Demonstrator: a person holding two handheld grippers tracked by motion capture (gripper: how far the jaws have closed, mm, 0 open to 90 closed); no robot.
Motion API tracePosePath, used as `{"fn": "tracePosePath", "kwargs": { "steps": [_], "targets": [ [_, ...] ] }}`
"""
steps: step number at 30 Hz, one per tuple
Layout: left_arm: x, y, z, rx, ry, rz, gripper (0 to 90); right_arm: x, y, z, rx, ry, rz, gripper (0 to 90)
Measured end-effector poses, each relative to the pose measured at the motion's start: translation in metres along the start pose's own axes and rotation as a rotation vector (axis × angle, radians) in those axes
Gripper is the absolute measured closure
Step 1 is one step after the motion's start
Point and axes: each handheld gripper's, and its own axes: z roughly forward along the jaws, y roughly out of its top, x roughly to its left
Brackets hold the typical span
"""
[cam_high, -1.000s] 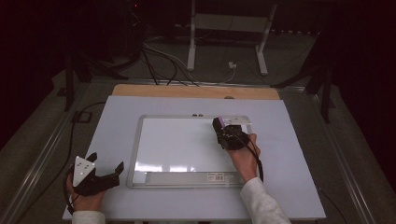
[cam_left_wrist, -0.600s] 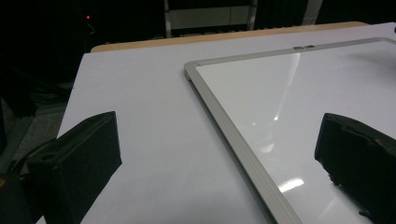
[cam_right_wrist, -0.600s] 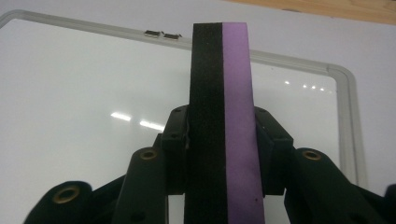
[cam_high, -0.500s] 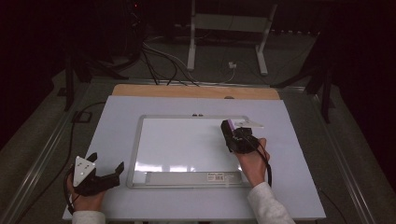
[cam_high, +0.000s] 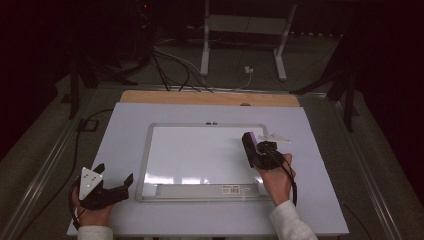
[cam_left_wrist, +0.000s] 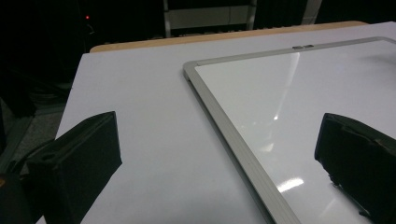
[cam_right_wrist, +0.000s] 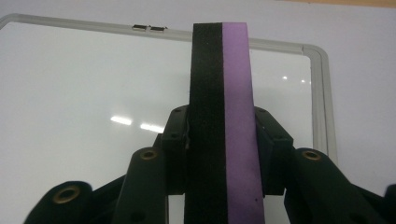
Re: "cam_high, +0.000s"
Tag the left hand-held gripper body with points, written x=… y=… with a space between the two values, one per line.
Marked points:
x=98 y=196

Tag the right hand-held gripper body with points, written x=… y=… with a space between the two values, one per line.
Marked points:
x=268 y=156

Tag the black and purple whiteboard eraser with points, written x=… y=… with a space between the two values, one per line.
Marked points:
x=248 y=146

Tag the silver-framed whiteboard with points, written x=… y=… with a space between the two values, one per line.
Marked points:
x=186 y=156

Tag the person's left hand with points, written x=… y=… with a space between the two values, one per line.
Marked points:
x=93 y=217

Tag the person's right hand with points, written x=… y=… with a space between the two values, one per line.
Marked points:
x=278 y=185

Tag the white table cover sheet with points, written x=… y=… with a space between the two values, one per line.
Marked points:
x=126 y=133

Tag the black square floor box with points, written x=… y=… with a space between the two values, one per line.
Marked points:
x=87 y=125

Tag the black tripod stand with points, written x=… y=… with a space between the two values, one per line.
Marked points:
x=349 y=100
x=74 y=86

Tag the white plug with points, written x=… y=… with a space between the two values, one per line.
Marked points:
x=248 y=70

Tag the white metal stand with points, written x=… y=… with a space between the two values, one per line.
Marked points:
x=245 y=24

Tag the aluminium frame rail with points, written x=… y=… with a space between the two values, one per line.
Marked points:
x=40 y=173
x=366 y=173
x=233 y=89

